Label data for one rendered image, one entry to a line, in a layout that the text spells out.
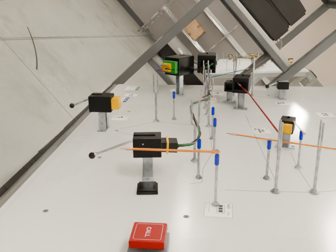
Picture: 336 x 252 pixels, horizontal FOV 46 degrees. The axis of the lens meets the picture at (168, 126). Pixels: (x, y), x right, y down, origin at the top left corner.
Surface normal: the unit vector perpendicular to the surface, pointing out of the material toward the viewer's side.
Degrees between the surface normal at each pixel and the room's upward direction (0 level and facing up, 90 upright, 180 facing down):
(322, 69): 90
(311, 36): 90
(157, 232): 48
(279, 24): 90
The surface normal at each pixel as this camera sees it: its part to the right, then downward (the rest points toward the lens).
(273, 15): -0.07, 0.34
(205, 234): 0.00, -0.95
